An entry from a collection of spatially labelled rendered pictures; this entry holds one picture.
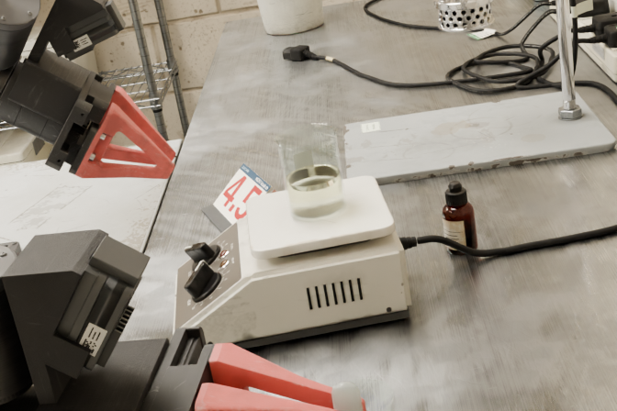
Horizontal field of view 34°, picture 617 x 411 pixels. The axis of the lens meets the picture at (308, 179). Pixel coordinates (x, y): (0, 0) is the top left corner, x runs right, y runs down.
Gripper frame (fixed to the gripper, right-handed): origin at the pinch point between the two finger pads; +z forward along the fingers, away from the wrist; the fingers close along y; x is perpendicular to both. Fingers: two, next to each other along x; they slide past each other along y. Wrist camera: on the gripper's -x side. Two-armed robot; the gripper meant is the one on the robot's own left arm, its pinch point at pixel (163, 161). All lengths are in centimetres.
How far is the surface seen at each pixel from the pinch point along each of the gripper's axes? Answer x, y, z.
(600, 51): -27, 44, 50
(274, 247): -1.2, -11.0, 9.8
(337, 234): -4.4, -10.8, 13.8
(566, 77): -22, 26, 39
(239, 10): 21, 234, 26
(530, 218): -10.0, 3.5, 34.4
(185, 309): 8.1, -8.7, 6.5
